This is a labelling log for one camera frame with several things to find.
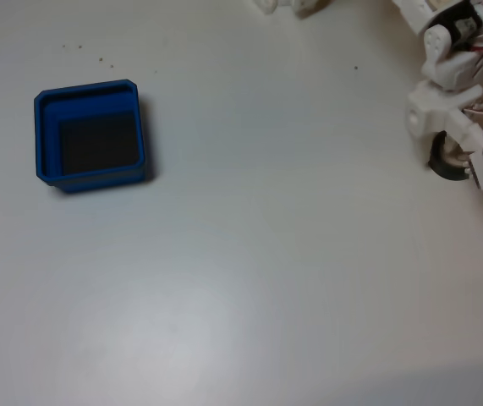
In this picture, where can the black tape roll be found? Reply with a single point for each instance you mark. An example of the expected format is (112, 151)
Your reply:
(437, 158)

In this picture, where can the blue square box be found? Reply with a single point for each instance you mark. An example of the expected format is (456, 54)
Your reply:
(97, 182)

